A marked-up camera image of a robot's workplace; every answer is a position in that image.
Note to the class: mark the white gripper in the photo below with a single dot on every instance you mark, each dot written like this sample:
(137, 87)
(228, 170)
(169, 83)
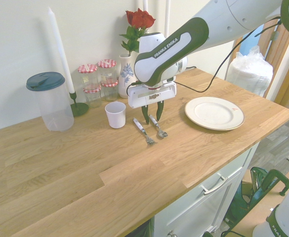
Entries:
(139, 97)

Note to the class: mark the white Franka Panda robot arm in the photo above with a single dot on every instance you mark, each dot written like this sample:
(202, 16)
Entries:
(174, 49)

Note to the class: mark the white plate with gold rim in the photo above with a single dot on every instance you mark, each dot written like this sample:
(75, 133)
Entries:
(213, 113)

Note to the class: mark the white plastic cup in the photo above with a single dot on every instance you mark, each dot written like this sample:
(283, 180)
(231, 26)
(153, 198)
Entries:
(115, 118)

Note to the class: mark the white vase with blue flower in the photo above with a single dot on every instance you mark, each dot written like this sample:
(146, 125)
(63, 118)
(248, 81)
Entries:
(125, 74)

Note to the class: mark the glass jar red checkered lid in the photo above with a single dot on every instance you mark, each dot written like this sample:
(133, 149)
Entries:
(93, 97)
(110, 91)
(107, 70)
(87, 74)

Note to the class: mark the dark green candle holder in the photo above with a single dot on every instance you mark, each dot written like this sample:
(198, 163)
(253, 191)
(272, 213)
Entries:
(80, 109)

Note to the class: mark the red rose with green leaves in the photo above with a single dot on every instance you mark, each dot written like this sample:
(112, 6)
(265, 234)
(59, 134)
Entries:
(139, 18)

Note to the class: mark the tall white candle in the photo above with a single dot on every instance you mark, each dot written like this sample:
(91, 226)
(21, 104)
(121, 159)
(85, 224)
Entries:
(60, 49)
(167, 17)
(145, 5)

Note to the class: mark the clear pitcher with teal lid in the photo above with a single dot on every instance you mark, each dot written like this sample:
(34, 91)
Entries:
(53, 108)

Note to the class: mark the metal cabinet knob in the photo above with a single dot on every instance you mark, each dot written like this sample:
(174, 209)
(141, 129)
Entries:
(171, 233)

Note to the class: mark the green screw clamp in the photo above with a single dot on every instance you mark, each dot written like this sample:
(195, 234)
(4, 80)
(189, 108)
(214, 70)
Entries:
(270, 176)

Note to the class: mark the brown wooden board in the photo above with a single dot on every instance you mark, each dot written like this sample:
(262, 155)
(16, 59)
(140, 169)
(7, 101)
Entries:
(262, 217)

